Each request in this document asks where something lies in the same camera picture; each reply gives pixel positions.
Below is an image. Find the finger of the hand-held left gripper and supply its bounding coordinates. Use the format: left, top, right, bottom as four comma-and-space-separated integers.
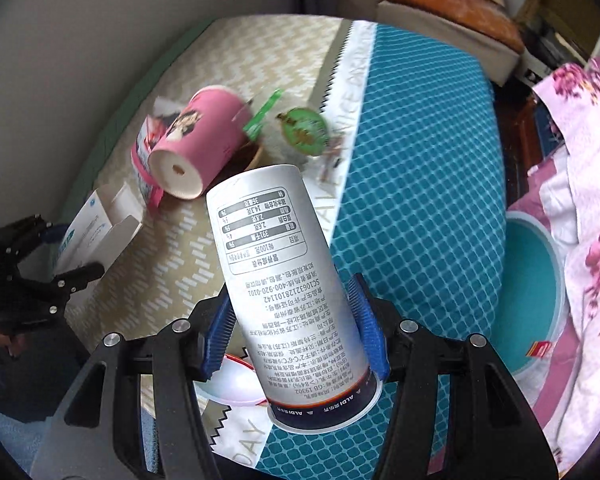
54, 261, 105, 302
0, 214, 61, 257

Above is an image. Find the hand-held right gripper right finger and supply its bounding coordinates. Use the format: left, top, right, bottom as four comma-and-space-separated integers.
347, 274, 561, 480

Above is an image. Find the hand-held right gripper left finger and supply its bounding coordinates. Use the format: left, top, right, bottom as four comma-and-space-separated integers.
45, 290, 237, 480

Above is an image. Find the white medicine box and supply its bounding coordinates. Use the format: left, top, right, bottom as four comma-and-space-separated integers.
50, 182, 145, 273

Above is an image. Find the tall white yogurt cup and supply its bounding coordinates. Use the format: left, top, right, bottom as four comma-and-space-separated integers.
206, 164, 385, 435

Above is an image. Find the teal bin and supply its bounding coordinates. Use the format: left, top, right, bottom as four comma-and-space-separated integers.
500, 210, 571, 378

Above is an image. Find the brown coconut shell bowl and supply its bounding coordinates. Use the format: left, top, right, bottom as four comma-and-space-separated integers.
230, 137, 265, 173

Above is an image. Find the white plastic lid red rim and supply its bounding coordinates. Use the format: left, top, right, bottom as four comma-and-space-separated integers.
192, 352, 271, 408

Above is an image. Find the person's blue jeans leg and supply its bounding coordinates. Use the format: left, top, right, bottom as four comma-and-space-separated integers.
0, 350, 91, 461

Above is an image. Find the pink snack wrapper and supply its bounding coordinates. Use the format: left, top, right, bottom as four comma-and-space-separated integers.
130, 95, 181, 210

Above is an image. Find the pink paper cup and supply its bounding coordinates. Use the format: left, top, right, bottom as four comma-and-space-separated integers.
147, 86, 257, 200

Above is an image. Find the green foil lid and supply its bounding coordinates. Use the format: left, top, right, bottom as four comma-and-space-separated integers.
276, 106, 330, 157

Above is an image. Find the green small wrapper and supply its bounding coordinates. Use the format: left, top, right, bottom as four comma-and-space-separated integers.
242, 89, 285, 142

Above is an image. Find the pink floral blanket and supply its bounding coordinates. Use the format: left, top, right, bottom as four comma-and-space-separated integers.
505, 57, 600, 480

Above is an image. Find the cream sofa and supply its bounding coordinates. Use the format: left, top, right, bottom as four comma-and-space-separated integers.
330, 0, 526, 86

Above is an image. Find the stereo equipment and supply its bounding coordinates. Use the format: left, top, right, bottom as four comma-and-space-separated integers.
517, 15, 593, 86

